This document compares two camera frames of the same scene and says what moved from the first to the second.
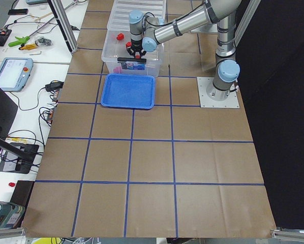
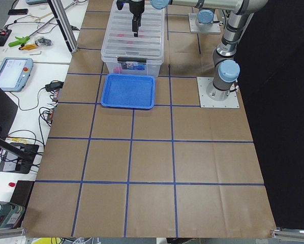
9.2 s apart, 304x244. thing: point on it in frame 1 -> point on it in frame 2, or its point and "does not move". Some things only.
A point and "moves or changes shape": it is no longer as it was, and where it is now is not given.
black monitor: x=2 y=113 does not move
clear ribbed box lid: x=119 y=19 moves or changes shape
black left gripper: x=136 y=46 -> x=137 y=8
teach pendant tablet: x=13 y=73 does not move
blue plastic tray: x=129 y=90 does not move
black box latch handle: x=140 y=60 does not move
